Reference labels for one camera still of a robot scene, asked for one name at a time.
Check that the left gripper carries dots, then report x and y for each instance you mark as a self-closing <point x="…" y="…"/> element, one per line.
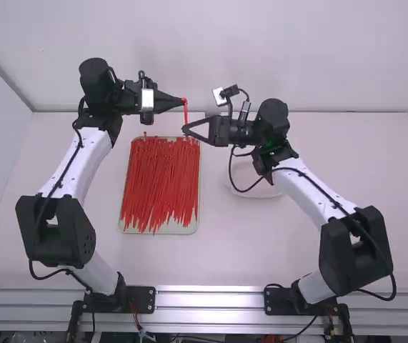
<point x="132" y="97"/>

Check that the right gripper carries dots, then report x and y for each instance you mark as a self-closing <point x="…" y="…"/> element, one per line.
<point x="221" y="132"/>

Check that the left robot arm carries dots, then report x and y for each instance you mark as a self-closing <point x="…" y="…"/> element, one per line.
<point x="82" y="160"/>

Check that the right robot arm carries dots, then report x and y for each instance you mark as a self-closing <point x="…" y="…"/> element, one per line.
<point x="307" y="193"/>

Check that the white dish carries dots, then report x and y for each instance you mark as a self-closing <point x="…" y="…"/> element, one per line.
<point x="241" y="178"/>

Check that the pale tray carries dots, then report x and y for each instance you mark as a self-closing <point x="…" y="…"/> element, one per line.
<point x="193" y="230"/>

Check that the silver rails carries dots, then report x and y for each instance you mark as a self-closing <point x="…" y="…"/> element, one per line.
<point x="207" y="303"/>

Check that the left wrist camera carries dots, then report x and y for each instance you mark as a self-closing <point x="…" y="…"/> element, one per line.
<point x="146" y="99"/>

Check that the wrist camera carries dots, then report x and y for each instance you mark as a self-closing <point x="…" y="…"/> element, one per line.
<point x="146" y="99"/>
<point x="219" y="96"/>

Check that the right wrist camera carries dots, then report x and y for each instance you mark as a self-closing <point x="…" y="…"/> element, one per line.
<point x="219" y="96"/>

